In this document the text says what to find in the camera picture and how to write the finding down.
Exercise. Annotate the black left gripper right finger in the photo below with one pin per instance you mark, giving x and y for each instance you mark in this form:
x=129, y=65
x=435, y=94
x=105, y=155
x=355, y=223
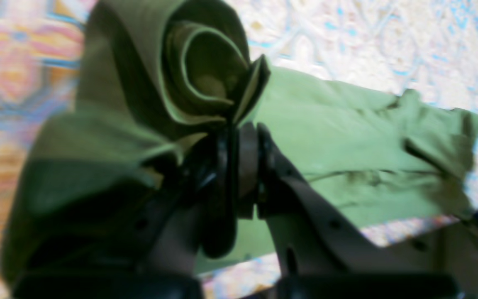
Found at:
x=321, y=254

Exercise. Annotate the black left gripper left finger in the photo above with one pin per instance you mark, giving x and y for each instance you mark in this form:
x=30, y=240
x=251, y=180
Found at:
x=125, y=241

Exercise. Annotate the olive green t-shirt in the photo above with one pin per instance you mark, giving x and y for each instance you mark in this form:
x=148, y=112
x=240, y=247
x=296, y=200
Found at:
x=156, y=76

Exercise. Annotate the patterned tile tablecloth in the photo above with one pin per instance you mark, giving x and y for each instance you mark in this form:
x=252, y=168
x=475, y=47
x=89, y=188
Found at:
x=388, y=45

